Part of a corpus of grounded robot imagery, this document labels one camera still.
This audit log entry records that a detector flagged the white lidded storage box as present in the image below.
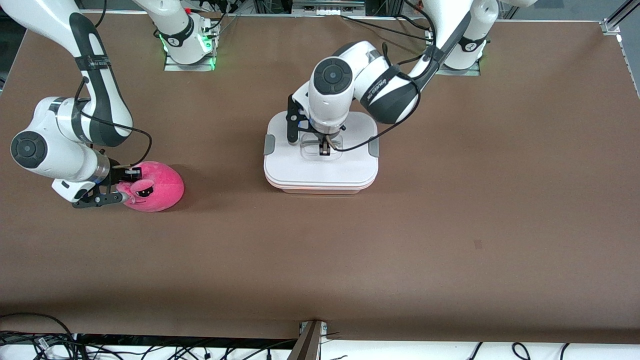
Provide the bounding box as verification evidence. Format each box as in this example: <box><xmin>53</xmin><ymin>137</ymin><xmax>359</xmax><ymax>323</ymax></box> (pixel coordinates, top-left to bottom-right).
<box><xmin>263</xmin><ymin>111</ymin><xmax>380</xmax><ymax>190</ymax></box>

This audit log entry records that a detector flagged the pink plush toy with sunglasses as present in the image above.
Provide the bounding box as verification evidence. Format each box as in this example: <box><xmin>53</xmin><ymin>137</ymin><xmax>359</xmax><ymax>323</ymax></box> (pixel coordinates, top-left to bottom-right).
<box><xmin>116</xmin><ymin>161</ymin><xmax>185</xmax><ymax>213</ymax></box>

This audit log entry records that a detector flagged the white plastic box base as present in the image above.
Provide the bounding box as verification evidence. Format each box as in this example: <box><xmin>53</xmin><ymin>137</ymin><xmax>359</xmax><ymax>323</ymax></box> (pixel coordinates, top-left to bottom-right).
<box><xmin>265</xmin><ymin>175</ymin><xmax>376</xmax><ymax>196</ymax></box>

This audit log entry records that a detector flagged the grey metal rack shelf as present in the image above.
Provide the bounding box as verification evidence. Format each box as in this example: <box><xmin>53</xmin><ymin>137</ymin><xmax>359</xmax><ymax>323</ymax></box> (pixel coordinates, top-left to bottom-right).
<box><xmin>292</xmin><ymin>0</ymin><xmax>366</xmax><ymax>16</ymax></box>

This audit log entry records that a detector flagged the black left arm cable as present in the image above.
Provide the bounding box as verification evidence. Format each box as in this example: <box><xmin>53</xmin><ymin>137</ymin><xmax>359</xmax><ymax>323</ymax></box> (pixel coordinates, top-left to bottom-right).
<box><xmin>322</xmin><ymin>0</ymin><xmax>441</xmax><ymax>152</ymax></box>

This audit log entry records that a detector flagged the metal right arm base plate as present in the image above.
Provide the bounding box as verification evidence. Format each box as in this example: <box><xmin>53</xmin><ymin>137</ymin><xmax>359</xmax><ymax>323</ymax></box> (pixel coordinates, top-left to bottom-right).
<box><xmin>164</xmin><ymin>20</ymin><xmax>217</xmax><ymax>72</ymax></box>

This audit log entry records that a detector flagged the black table cable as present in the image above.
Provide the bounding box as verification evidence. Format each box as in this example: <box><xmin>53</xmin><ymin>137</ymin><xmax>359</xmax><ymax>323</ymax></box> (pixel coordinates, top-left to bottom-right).
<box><xmin>341</xmin><ymin>15</ymin><xmax>433</xmax><ymax>42</ymax></box>

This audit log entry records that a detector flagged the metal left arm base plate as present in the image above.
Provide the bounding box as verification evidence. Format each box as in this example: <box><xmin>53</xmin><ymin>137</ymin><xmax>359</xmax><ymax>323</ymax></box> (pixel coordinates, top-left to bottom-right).
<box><xmin>434</xmin><ymin>59</ymin><xmax>482</xmax><ymax>77</ymax></box>

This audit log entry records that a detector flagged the black looped floor cable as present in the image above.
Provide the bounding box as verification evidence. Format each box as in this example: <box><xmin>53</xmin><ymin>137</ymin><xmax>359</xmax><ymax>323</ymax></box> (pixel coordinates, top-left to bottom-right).
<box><xmin>0</xmin><ymin>312</ymin><xmax>77</xmax><ymax>351</ymax></box>

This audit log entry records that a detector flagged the grey camera mount beam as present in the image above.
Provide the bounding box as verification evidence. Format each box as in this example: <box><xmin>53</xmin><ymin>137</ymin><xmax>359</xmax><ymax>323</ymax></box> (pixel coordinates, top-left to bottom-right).
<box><xmin>287</xmin><ymin>320</ymin><xmax>328</xmax><ymax>360</ymax></box>

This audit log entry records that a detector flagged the aluminium frame profile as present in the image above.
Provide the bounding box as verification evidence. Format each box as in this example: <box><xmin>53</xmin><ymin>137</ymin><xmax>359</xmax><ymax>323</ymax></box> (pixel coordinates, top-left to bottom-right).
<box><xmin>600</xmin><ymin>0</ymin><xmax>640</xmax><ymax>98</ymax></box>

